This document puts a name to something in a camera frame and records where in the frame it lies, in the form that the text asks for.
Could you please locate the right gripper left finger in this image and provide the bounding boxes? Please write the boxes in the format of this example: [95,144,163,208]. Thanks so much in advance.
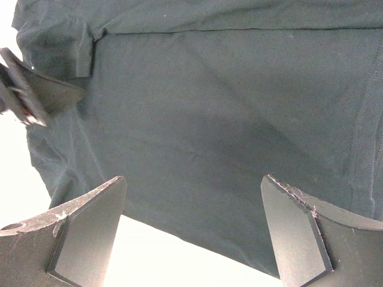
[1,176,127,286]

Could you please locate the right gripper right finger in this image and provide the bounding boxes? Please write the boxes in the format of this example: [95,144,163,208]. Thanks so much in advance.
[261,175,382,287]

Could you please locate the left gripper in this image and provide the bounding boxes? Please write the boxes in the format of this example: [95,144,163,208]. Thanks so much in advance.
[1,47,86,126]

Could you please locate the black t-shirt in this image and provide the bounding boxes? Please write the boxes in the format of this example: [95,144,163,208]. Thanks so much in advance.
[13,1,382,276]

